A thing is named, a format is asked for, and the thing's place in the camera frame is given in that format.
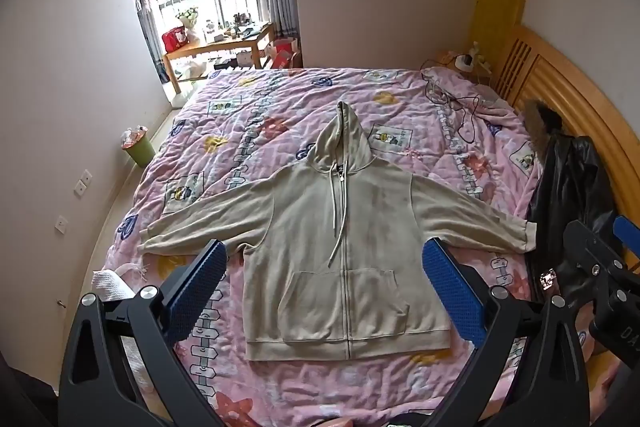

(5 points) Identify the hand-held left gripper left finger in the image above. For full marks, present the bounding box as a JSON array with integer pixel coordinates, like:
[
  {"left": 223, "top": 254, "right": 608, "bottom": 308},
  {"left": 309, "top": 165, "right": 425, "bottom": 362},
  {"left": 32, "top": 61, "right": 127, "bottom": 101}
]
[{"left": 59, "top": 238, "right": 228, "bottom": 427}]

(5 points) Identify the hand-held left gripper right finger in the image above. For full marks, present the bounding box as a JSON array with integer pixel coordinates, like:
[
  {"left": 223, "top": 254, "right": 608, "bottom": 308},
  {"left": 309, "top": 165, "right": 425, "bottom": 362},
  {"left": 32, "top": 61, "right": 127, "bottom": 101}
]
[{"left": 421, "top": 237, "right": 591, "bottom": 427}]

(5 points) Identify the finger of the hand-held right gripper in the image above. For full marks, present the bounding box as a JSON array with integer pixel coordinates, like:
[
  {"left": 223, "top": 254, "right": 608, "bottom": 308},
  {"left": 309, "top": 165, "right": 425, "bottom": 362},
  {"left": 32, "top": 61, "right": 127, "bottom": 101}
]
[
  {"left": 612, "top": 214, "right": 640, "bottom": 260},
  {"left": 562, "top": 219, "right": 626, "bottom": 280}
]

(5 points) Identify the beige zip hoodie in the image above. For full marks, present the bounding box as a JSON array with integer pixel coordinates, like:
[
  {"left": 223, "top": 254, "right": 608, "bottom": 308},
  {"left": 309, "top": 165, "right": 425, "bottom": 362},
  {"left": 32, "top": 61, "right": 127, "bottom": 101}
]
[{"left": 137, "top": 101, "right": 537, "bottom": 363}]

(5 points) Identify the black fur-collar jacket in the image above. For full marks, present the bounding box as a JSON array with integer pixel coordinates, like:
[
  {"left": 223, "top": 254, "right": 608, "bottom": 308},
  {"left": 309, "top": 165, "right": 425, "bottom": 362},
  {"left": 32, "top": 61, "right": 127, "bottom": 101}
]
[{"left": 522, "top": 99, "right": 618, "bottom": 308}]

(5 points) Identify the white knitted cloth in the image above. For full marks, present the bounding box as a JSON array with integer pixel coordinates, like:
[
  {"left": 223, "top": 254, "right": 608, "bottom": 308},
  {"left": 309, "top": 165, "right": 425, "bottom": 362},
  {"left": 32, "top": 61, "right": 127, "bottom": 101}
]
[{"left": 91, "top": 263, "right": 171, "bottom": 408}]

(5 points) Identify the green waste bin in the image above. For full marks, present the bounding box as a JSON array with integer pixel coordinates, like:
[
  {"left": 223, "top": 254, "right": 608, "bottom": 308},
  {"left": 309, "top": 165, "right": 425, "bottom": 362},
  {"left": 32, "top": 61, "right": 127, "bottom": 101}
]
[{"left": 120, "top": 126, "right": 156, "bottom": 168}]

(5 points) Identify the wooden headboard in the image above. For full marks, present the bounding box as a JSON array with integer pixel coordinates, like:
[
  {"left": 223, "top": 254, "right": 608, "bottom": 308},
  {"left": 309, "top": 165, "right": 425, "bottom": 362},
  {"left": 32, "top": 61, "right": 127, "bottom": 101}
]
[{"left": 492, "top": 24, "right": 640, "bottom": 273}]

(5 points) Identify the pink printed quilt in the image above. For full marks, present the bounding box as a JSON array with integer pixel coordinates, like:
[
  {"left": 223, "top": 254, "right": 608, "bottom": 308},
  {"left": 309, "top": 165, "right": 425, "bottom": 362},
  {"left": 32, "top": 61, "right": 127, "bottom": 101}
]
[{"left": 102, "top": 66, "right": 601, "bottom": 427}]

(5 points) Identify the white plastic bag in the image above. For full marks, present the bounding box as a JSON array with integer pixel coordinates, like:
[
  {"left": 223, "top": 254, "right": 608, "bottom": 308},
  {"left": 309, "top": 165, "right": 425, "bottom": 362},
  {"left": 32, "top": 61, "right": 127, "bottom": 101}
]
[{"left": 177, "top": 59, "right": 208, "bottom": 82}]

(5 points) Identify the wooden table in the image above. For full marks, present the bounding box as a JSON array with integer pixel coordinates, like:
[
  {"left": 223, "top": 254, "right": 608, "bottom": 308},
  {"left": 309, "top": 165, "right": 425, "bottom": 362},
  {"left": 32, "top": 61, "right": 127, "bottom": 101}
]
[{"left": 162, "top": 23, "right": 276, "bottom": 95}]

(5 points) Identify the red white shopping bag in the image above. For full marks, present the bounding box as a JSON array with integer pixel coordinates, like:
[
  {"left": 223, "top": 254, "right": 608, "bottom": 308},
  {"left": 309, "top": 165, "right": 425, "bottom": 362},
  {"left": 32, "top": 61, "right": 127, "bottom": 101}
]
[{"left": 270, "top": 37, "right": 301, "bottom": 70}]

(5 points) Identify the flower bouquet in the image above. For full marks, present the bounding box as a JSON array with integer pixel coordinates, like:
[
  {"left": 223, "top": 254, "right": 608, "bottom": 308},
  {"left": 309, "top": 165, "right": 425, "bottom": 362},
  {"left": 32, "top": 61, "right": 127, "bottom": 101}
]
[{"left": 175, "top": 7, "right": 200, "bottom": 32}]

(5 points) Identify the black cable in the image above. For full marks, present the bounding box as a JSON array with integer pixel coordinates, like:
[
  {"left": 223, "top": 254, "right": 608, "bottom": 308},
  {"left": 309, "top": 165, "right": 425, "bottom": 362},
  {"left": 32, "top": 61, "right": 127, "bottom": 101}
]
[{"left": 422, "top": 67, "right": 481, "bottom": 142}]

